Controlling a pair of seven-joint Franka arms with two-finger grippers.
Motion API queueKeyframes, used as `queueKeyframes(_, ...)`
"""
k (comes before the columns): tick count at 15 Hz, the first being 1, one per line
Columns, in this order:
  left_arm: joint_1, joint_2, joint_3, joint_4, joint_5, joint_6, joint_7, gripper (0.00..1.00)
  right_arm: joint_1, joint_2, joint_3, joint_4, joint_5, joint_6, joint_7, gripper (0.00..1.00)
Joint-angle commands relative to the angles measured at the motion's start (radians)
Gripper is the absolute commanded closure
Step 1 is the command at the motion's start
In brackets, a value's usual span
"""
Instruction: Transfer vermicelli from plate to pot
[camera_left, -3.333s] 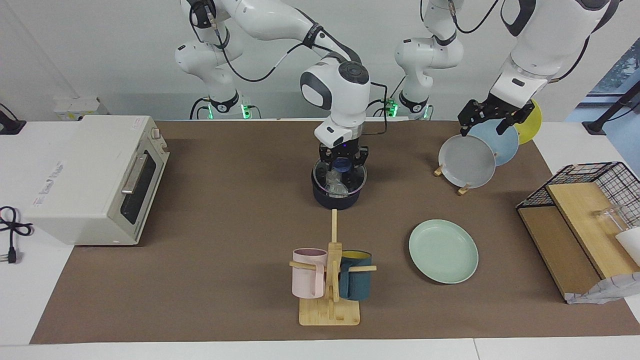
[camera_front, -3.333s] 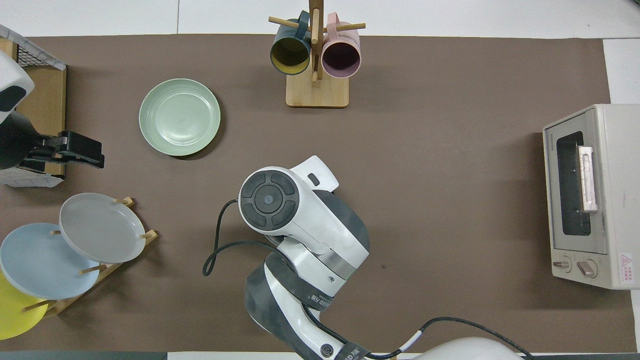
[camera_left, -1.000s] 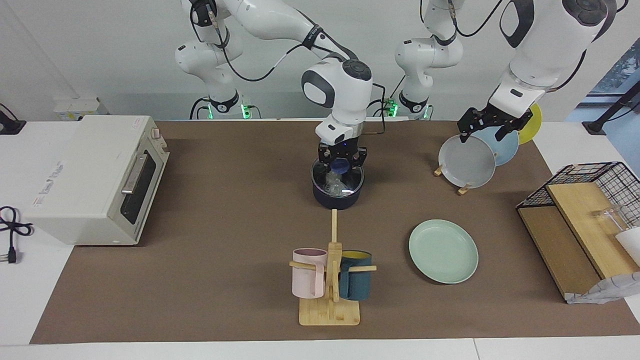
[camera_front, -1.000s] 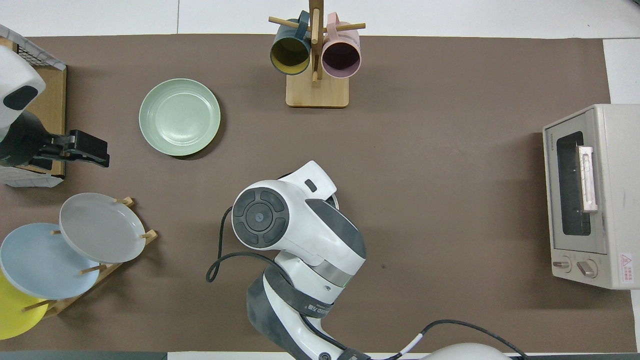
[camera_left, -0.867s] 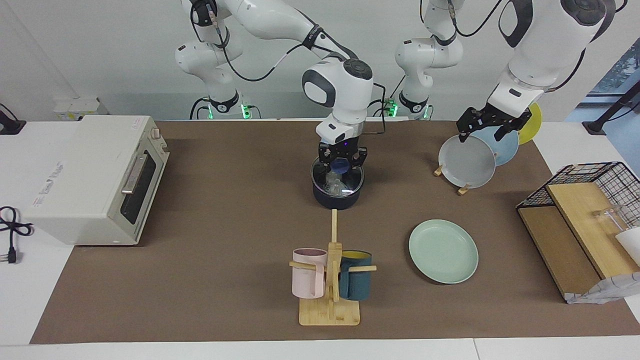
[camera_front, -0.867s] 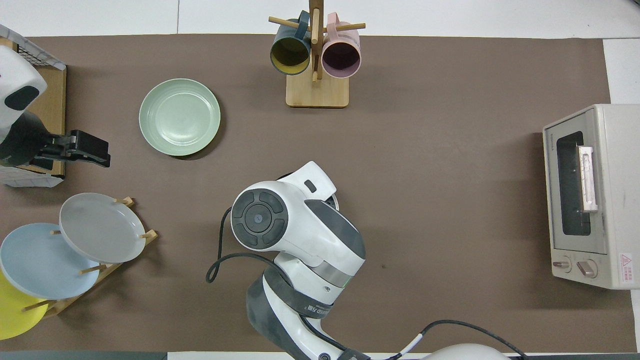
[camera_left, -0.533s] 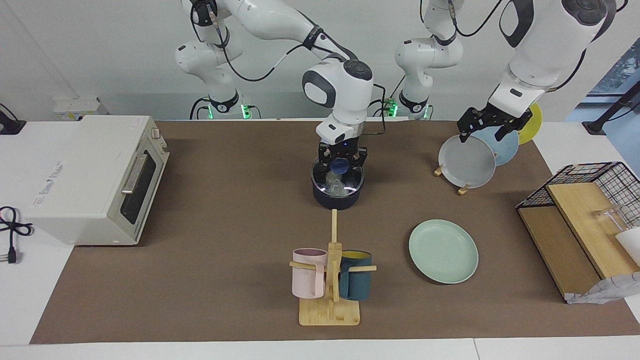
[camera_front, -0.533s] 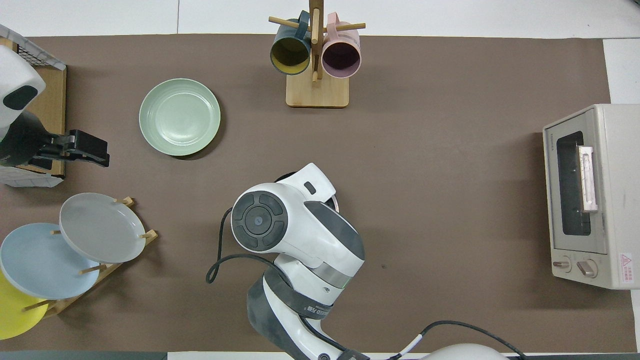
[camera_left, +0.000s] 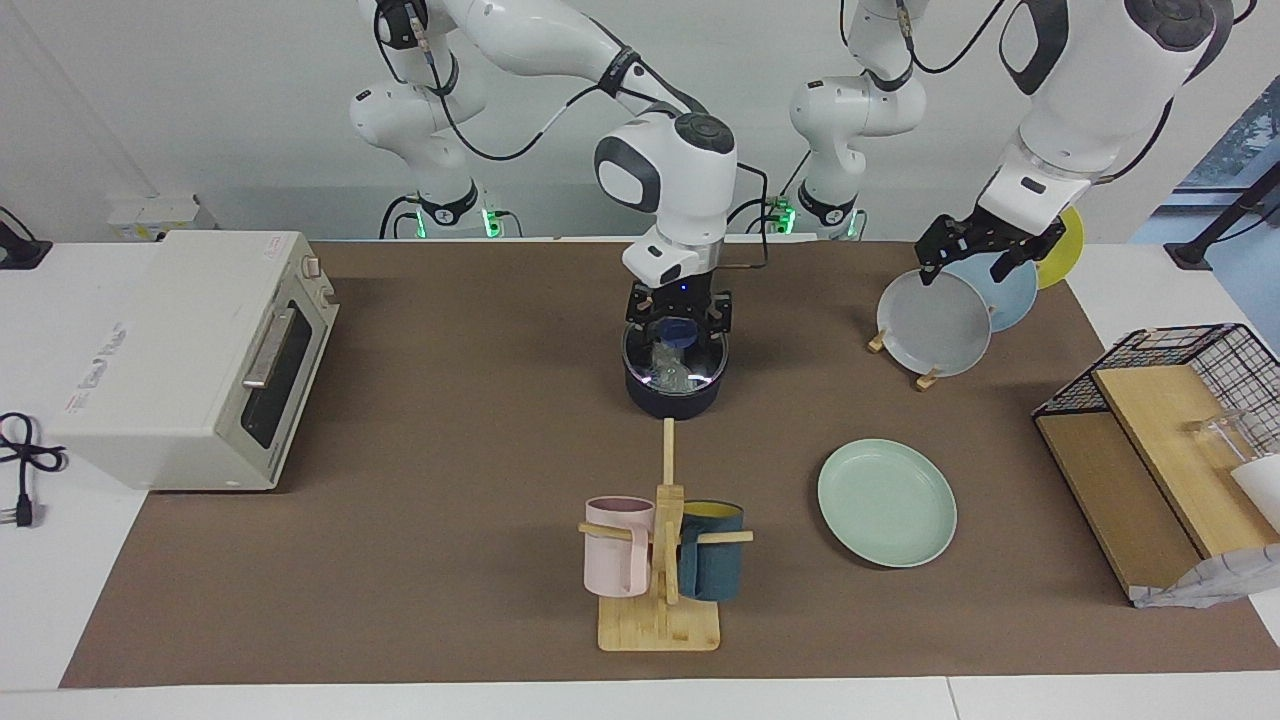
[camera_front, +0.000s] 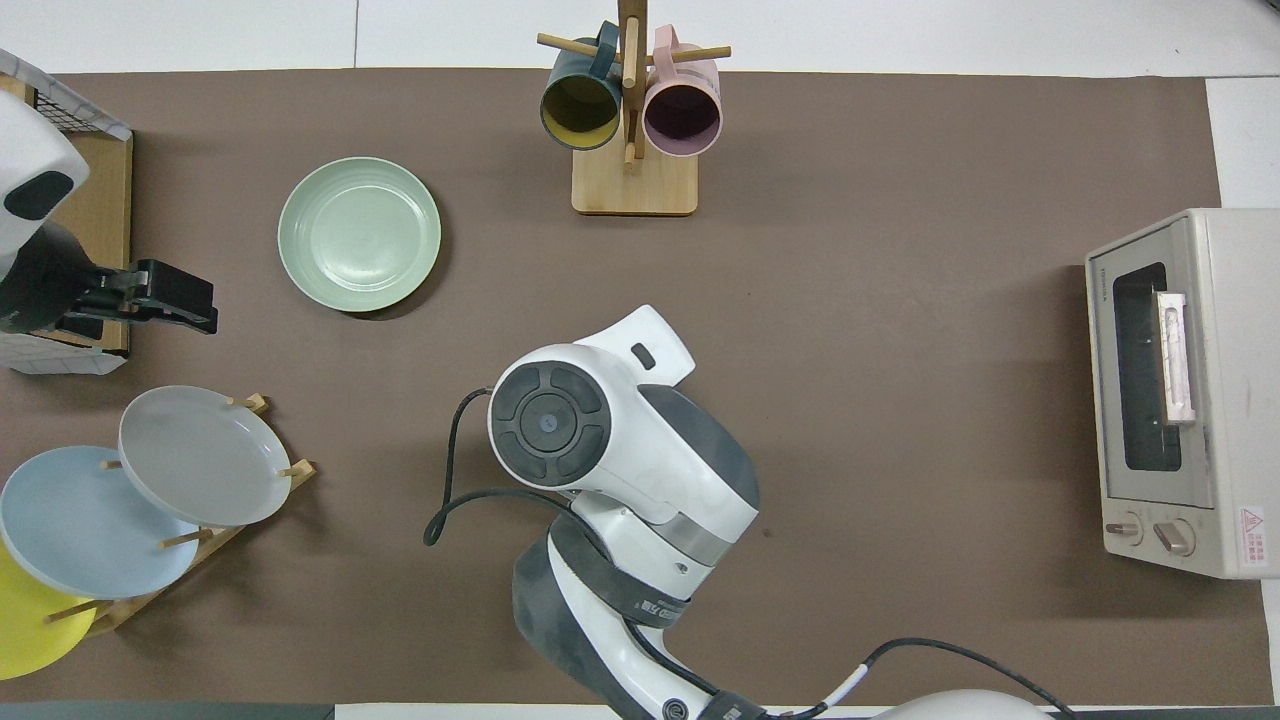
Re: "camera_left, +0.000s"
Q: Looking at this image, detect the glass lid with blue knob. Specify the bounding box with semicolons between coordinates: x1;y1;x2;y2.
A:
621;316;730;394

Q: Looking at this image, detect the light blue plate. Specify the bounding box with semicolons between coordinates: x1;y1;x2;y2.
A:
945;250;1040;333

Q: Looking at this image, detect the grey plate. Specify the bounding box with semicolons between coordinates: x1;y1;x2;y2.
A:
877;269;993;379

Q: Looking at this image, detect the yellow plate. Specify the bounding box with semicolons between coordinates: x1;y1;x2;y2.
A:
1034;205;1086;291

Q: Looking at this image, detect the wooden plate rack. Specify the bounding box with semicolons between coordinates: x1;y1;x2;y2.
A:
867;328;943;392

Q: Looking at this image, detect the light green plate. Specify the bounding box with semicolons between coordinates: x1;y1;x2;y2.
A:
817;438;958;569

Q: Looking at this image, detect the pink mug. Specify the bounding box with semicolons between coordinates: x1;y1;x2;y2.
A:
583;496;657;599

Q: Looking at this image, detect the dark teal mug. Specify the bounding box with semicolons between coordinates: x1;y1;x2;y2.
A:
677;500;746;602

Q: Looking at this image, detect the clear glass cup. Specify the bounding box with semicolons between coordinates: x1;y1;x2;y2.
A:
1186;408;1267;473

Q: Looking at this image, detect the wooden mug tree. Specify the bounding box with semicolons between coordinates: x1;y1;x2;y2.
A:
578;418;754;653

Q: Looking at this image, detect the brown table mat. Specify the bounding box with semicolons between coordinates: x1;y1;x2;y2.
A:
58;240;1280;689

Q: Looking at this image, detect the white cup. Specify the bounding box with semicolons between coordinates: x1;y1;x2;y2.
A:
1229;455;1280;533

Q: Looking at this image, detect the cream toaster oven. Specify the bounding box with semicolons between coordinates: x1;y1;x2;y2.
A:
48;230;341;492

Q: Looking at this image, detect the black clamp base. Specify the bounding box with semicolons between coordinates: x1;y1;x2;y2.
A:
0;205;53;271

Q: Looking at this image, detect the black pot with blue handle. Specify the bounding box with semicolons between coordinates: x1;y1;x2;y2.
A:
622;330;730;421

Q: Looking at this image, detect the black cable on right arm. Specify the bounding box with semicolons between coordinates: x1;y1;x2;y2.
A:
372;0;774;273

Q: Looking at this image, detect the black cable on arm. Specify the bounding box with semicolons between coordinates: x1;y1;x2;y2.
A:
372;0;774;273
840;0;1261;191

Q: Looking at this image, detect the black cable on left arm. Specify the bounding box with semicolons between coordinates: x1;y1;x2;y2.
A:
840;0;1261;191

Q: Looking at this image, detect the wooden box with wire basket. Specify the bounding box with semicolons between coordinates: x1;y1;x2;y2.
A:
1032;323;1280;610

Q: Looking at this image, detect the black power cord with plug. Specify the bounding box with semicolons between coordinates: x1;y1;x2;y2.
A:
0;411;68;530

